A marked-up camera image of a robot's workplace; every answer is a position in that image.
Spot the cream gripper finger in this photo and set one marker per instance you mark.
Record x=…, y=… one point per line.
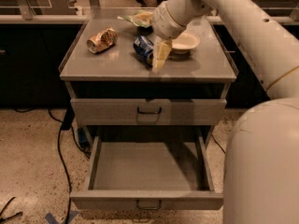
x=161, y=51

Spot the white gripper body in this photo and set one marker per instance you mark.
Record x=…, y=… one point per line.
x=161, y=23

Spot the blue pepsi can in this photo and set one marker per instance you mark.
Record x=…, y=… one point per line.
x=144, y=49

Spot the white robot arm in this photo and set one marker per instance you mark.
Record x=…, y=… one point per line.
x=261, y=178

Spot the crushed gold soda can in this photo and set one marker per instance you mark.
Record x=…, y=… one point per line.
x=102, y=40

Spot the grey drawer cabinet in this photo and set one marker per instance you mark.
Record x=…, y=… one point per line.
x=117, y=73

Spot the closed upper grey drawer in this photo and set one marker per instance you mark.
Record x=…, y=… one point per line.
x=148, y=112

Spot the open lower grey drawer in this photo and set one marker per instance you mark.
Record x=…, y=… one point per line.
x=148, y=176

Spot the green chip bag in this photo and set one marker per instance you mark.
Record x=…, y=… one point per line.
x=140, y=19

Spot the white paper bowl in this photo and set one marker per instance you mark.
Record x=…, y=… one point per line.
x=186, y=42

